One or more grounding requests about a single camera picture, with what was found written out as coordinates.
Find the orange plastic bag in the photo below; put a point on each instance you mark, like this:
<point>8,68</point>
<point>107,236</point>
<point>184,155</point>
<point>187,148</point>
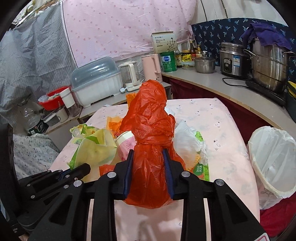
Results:
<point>153,129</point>

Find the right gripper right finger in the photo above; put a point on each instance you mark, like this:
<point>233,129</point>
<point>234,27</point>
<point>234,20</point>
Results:
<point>185,186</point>

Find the navy patterned cloth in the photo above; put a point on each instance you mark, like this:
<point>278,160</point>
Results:
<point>210,34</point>

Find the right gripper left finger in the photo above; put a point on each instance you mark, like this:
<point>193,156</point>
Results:
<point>115,185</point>

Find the dark sauce bottle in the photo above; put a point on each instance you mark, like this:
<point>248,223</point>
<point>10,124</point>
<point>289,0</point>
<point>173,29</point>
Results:
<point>192,51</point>

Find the white dish drainer box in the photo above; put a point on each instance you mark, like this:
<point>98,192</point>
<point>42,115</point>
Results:
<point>96,80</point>

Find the yellow green plastic bag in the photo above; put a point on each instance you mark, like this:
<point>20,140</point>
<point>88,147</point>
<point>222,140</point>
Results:
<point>96,146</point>

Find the purple cloth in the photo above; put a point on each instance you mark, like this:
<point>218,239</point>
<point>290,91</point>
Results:
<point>266,34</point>

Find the steel rice cooker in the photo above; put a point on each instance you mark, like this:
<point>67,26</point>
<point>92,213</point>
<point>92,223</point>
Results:
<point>233,60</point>

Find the red plastic basin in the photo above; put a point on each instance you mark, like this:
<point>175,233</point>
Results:
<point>54,103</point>

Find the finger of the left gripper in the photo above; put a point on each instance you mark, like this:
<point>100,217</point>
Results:
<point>77,169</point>

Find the green tin can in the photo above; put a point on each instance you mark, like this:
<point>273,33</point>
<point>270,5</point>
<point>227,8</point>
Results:
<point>168,61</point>

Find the black induction cooker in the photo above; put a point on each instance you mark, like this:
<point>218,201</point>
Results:
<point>277,98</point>

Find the white plastic bag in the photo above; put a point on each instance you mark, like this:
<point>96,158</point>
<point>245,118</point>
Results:
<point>188,146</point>

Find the pink electric kettle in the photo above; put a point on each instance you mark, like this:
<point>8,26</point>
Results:
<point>152,67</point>

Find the large steel steamer pot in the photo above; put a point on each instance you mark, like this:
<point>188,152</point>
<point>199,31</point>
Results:
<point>269,64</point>

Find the white lined trash bin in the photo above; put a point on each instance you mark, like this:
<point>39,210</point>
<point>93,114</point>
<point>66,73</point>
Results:
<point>272,156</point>

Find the yellow label sauce jar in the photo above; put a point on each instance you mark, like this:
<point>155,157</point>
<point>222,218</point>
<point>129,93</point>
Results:
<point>186,56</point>

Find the pink paper cup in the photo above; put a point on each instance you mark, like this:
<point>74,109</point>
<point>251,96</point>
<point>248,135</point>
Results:
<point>125,142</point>

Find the blue yellow stacked basins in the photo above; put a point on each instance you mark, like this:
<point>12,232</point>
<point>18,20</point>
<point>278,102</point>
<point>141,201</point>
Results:
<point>290,102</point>

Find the white cardboard box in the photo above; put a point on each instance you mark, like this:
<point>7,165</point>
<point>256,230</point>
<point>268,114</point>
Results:
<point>164,42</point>

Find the clear glass jar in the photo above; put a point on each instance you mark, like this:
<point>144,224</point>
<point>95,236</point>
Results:
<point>31,118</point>

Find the small steel pot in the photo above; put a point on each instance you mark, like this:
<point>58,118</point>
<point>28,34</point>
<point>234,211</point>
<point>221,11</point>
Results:
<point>205,65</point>

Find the green wasabi box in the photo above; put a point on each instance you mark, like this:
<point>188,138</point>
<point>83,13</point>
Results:
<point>201,168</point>

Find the white cup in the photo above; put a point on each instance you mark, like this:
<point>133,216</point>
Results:
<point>67,97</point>

